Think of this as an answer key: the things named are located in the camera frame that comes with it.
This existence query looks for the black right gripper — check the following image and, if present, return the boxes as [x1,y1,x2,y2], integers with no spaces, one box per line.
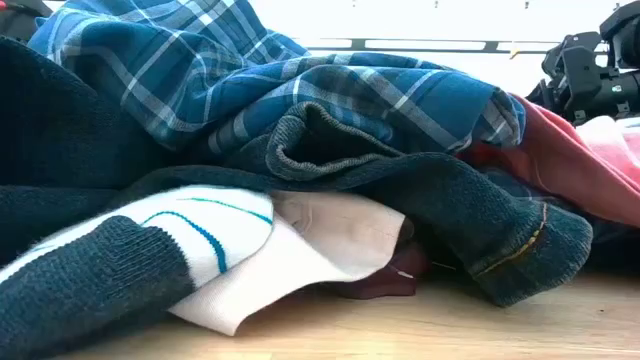
[527,32,609,126]

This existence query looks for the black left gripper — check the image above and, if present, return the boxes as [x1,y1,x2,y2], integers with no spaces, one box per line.
[0,0,51,44]

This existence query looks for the coral red t-shirt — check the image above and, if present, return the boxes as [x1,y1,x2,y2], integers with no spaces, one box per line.
[457,94,640,229]

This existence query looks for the dark denim jeans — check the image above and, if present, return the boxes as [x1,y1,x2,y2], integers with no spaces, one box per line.
[0,37,596,309]

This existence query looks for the blue plaid shirt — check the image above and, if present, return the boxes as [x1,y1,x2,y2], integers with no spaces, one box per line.
[27,0,527,156]

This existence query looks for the maroon garment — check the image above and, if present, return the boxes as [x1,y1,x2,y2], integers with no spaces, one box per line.
[324,242,434,301]

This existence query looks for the white blue-striped sock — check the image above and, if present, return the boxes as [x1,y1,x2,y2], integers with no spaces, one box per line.
[0,184,275,360]

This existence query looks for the pale pink garment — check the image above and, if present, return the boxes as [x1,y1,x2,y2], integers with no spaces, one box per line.
[169,189,407,337]

